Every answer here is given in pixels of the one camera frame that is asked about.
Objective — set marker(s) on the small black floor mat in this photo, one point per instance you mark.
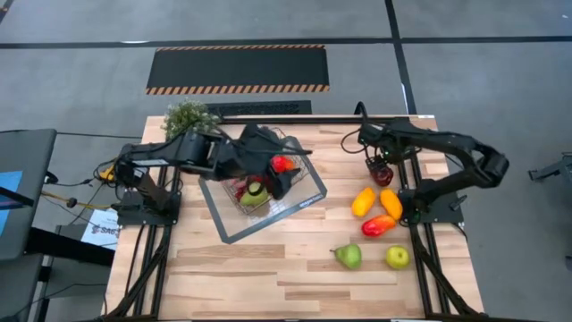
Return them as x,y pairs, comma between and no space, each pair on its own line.
268,107

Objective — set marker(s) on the yellow mango with orange blush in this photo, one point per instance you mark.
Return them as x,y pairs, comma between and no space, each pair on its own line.
364,202

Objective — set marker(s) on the purple grape bunch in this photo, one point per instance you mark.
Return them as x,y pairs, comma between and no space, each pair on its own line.
240,190

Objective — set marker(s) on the translucent grey-edged baking mat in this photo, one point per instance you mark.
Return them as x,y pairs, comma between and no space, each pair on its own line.
250,228

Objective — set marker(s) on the dark red bell pepper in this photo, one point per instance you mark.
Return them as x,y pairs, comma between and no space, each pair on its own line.
382,177

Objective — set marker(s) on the white printed paper sheet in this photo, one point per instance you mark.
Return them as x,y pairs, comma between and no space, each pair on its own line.
100,223

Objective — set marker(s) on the grey floor stand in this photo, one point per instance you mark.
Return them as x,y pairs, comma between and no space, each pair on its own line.
558,167

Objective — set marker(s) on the small potted green plant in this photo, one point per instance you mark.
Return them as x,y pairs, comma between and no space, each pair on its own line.
187,117

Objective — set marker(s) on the grey side table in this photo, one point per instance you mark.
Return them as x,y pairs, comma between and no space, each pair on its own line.
31,152

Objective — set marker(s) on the red mango with yellow end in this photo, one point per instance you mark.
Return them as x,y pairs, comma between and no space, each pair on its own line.
378,226

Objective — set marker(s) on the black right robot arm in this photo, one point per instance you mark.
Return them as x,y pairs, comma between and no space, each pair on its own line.
447,143

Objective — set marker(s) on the blue screen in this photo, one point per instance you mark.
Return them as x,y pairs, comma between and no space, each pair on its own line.
9,183

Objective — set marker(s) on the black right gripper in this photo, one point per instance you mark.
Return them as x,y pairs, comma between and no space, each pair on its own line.
380,138

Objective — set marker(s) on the black aluminium table frame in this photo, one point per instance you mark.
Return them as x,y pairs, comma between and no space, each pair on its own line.
322,120

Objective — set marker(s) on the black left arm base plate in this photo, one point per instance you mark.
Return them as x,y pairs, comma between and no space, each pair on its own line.
129,217

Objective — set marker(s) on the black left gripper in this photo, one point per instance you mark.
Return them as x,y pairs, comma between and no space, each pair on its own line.
250,152

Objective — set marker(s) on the black hazard-striped floor mat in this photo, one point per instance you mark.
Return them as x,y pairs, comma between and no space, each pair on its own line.
237,67

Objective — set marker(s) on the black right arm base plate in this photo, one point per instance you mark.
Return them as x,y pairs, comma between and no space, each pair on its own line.
447,214

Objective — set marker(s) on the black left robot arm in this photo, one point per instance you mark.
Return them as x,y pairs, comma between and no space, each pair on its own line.
179,154

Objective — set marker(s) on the green pear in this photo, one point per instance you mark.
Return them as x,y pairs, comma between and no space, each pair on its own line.
254,197
350,256

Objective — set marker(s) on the yellow green apple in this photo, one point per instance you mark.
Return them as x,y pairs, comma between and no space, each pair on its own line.
398,257

